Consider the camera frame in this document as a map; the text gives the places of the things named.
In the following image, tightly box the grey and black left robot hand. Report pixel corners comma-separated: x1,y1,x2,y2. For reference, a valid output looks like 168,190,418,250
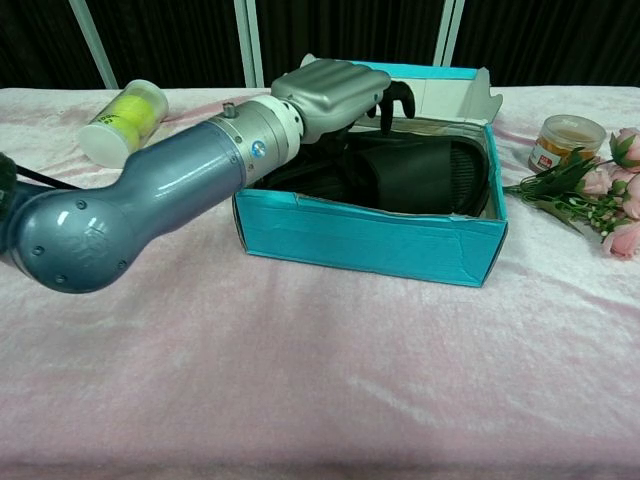
270,58,416,151

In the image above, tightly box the blue cardboard shoe box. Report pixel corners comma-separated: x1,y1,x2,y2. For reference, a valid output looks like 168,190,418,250
232,53,509,288

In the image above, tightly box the black pleated curtain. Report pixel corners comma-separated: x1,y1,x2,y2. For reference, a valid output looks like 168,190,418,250
0,0,640,90

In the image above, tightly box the yellow tennis ball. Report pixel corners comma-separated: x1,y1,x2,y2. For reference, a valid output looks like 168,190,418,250
112,118,144,152
109,94,154,127

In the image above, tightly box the clear plastic ball tube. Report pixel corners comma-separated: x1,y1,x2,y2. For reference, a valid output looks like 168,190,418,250
78,78,170,169

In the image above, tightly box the clear jar with orange contents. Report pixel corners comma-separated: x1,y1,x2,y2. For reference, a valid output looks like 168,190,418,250
528,114,608,174

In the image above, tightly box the pink velvet tablecloth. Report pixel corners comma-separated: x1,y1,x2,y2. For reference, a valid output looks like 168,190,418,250
0,85,640,480

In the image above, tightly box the pink artificial rose bouquet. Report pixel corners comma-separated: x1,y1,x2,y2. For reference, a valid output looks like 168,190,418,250
503,127,640,260

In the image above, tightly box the white double frame post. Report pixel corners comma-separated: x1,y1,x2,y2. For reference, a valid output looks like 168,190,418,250
233,0,266,88
431,0,467,67

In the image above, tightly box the white slanted frame post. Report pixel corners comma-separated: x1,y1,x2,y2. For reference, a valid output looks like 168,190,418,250
68,0,120,90

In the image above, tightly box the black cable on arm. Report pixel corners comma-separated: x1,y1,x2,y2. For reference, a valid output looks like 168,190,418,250
14,165,84,192

